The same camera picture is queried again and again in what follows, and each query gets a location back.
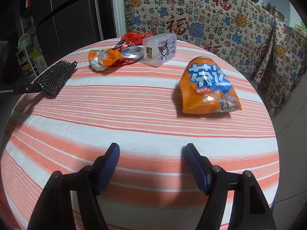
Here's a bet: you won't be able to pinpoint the black foam net sleeve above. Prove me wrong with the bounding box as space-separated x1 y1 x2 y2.
34 60 78 97

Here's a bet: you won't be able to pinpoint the orange white plastic bag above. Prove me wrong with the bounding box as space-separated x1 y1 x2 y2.
88 49 125 72

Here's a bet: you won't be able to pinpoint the orange Fanta snack bag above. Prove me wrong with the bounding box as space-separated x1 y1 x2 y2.
180 56 241 115

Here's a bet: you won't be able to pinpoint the crushed red soda can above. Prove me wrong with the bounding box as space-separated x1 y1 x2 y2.
112 46 144 67

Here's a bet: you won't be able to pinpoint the red plastic bag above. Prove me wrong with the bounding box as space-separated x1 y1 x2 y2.
121 32 153 46

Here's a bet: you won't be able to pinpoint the clear Kuromi plastic box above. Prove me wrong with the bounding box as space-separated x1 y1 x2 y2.
143 33 177 67

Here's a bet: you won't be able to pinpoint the white kitchen cabinets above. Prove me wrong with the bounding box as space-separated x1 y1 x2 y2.
272 74 306 229

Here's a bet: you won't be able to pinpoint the yellow cardboard box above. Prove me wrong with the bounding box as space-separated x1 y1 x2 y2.
30 49 48 74

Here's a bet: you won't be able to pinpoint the white storage rack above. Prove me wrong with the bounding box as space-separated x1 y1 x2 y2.
16 34 39 78

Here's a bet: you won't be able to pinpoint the striped orange white tablecloth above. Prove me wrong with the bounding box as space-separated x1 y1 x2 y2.
1 39 279 229

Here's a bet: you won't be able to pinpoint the dark grey refrigerator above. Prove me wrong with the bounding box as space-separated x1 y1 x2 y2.
30 0 116 64

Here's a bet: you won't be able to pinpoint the patterned fu character blanket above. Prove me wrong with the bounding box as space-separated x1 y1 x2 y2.
125 0 306 115

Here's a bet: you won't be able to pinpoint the steel pot with lid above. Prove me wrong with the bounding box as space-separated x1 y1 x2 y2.
262 3 288 22

